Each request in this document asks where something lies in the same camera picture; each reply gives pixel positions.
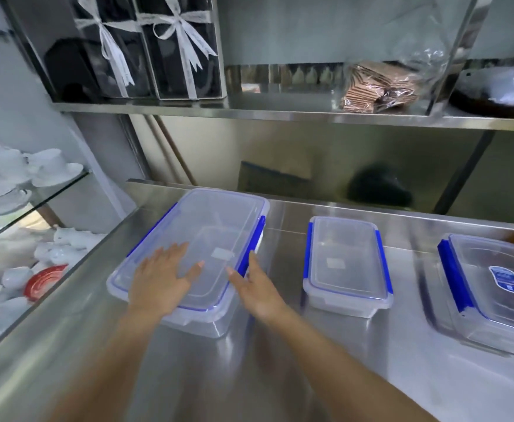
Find stainless steel wall shelf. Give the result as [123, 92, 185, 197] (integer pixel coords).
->
[2, 0, 514, 132]

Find black gift box white ribbon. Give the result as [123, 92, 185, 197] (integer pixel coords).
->
[134, 0, 228, 101]
[71, 0, 156, 100]

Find glass shelf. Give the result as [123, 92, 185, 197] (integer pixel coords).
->
[0, 169, 91, 251]

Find clear food container blue label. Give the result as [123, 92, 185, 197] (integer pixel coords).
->
[437, 233, 514, 359]

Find pile of white porcelain crockery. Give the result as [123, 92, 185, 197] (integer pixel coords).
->
[0, 226, 108, 348]

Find person's right forearm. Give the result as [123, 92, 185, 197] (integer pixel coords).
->
[260, 299, 440, 422]

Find red and white plate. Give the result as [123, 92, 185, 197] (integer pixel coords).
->
[25, 265, 68, 302]

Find small clear blue-clip food container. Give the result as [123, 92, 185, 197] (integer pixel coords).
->
[302, 215, 394, 319]

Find person's left hand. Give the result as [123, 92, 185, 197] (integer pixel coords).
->
[127, 242, 205, 316]

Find black tray with plastic wrap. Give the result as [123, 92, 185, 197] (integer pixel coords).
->
[449, 66, 514, 117]

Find group of white cups and saucers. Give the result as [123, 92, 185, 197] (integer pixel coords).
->
[0, 143, 84, 217]

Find person's left forearm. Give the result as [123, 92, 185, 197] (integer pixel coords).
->
[48, 303, 172, 422]

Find person's right hand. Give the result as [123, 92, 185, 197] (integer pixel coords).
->
[225, 251, 291, 325]

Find clear bag of brown packets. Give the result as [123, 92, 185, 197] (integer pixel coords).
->
[340, 22, 451, 115]

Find large clear blue-clip food container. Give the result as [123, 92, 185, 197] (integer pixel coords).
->
[106, 187, 270, 339]

